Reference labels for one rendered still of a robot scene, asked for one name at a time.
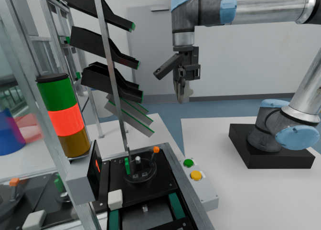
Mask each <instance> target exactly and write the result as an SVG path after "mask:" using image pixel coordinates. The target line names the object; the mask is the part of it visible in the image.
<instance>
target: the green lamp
mask: <svg viewBox="0 0 321 230"><path fill-rule="evenodd" d="M37 87H38V89H39V92H40V94H41V97H42V99H43V102H44V104H45V107H46V109H47V111H61V110H65V109H68V108H70V107H73V106H74V105H76V104H77V100H76V97H75V94H74V91H73V87H72V84H71V81H70V78H69V77H68V78H66V79H62V80H59V81H54V82H47V83H37Z"/></svg>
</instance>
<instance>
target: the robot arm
mask: <svg viewBox="0 0 321 230"><path fill-rule="evenodd" d="M289 21H294V22H295V23H296V24H318V25H321V0H246V1H237V0H171V24H172V45H173V46H174V47H173V51H174V52H179V53H175V54H174V55H173V56H172V57H171V58H170V59H169V60H168V61H166V62H165V63H164V64H163V65H162V66H160V67H159V68H158V69H157V70H156V71H154V72H153V75H154V76H155V77H156V78H157V79H158V80H161V79H162V78H163V77H165V76H166V75H167V74H168V73H169V72H170V71H172V70H173V71H172V73H173V84H174V90H175V94H176V98H177V100H178V102H179V103H180V104H182V102H183V99H184V98H186V97H188V96H190V95H192V94H193V89H190V88H189V87H188V83H187V82H186V81H187V80H188V81H192V80H198V79H200V73H201V65H200V64H198V62H199V46H197V47H195V46H193V45H194V29H195V26H205V27H212V26H223V25H238V24H254V23H272V22H289ZM198 69H199V70H198ZM198 72H199V76H198ZM320 110H321V48H320V49H319V51H318V53H317V55H316V56H315V58H314V60H313V62H312V64H311V65H310V67H309V69H308V71H307V73H306V74H305V76H304V78H303V80H302V82H301V83H300V85H299V87H298V89H297V91H296V92H295V94H294V96H293V98H292V100H291V102H287V101H282V100H276V99H266V100H263V101H262V103H261V105H260V109H259V112H258V115H257V119H256V123H255V126H254V127H253V128H252V130H251V131H250V132H249V133H248V136H247V140H248V142H249V143H250V144H251V145H252V146H254V147H255V148H257V149H260V150H263V151H266V152H278V151H280V150H281V148H282V147H284V148H286V149H290V150H302V149H305V148H309V147H311V146H313V145H314V144H315V143H317V141H318V140H319V138H320V135H319V132H318V130H317V129H316V127H317V125H318V124H319V122H320V121H321V120H320V118H319V116H318V113H319V112H320Z"/></svg>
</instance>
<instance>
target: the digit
mask: <svg viewBox="0 0 321 230"><path fill-rule="evenodd" d="M93 166H94V169H95V172H96V176H97V179H98V182H100V173H101V167H100V164H99V161H98V157H97V154H96V151H95V154H94V160H93Z"/></svg>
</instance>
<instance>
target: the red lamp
mask: <svg viewBox="0 0 321 230"><path fill-rule="evenodd" d="M48 114H49V117H50V119H51V122H52V124H53V126H54V129H55V131H56V134H57V135H58V136H68V135H72V134H74V133H77V132H79V131H80V130H81V129H83V127H84V123H83V120H82V117H81V113H80V110H79V107H78V104H76V105H74V106H73V107H70V108H68V109H65V110H61V111H48Z"/></svg>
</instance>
